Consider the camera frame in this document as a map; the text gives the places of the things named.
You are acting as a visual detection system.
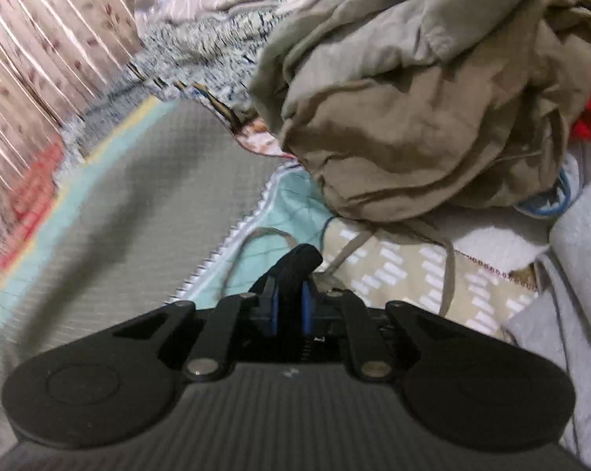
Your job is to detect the black pants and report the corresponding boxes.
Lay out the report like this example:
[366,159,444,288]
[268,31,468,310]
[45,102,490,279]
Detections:
[271,243,322,338]

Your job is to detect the patterned teal beige bedsheet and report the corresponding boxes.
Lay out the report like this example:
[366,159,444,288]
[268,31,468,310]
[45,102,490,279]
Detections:
[0,93,540,452]

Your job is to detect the white fluffy cloth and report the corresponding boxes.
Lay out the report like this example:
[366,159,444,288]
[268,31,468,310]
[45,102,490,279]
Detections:
[422,202,554,276]

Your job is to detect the olive khaki crumpled garment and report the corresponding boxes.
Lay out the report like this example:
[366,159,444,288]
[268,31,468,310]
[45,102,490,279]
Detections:
[249,0,591,223]

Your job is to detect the grey towel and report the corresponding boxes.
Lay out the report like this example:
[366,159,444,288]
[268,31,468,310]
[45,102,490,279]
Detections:
[505,183,591,468]

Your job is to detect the blue white speckled blanket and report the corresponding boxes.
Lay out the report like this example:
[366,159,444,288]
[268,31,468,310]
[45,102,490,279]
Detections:
[60,7,282,163]

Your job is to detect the red floral quilt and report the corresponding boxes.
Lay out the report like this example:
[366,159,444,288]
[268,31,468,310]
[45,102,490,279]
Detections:
[0,138,64,270]

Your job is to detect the floral beige curtain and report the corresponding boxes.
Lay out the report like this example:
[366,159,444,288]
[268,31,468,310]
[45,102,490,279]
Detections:
[0,0,138,213]

